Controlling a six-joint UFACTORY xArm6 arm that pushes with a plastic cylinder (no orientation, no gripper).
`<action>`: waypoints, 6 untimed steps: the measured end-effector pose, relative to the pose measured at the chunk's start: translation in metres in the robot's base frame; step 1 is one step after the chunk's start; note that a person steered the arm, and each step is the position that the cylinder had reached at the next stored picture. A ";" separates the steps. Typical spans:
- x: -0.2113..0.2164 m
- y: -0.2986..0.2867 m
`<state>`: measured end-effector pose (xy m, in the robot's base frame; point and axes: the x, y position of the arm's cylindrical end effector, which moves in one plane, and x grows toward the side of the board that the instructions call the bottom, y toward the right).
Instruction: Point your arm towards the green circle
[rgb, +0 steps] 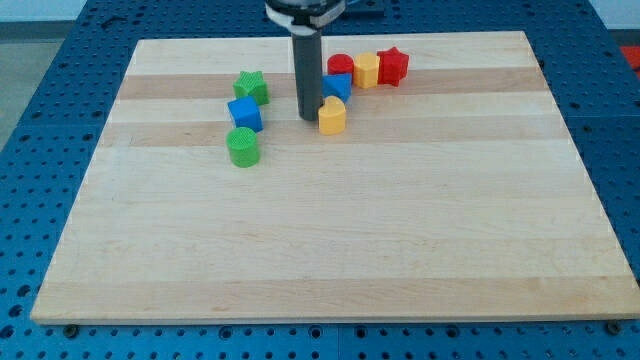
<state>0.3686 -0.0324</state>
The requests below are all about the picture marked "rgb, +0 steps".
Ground green star block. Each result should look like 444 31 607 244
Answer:
233 71 270 105

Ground blue cube block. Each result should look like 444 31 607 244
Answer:
227 96 263 133

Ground wooden board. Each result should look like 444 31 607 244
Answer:
31 31 639 325

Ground yellow hexagon block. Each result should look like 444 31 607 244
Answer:
353 52 379 89

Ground yellow heart block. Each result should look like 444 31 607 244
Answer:
318 96 347 135

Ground green cylinder block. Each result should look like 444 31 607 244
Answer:
226 127 260 168

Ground blue triangle block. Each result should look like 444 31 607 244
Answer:
322 73 352 103

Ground red cylinder block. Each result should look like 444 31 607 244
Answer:
327 53 354 75

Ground blue perforated metal table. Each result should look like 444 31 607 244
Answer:
1 1 639 359

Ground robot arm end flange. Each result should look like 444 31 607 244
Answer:
265 0 346 28

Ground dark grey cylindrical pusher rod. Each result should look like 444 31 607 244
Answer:
292 31 323 122

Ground red star block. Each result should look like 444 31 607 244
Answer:
377 47 410 87

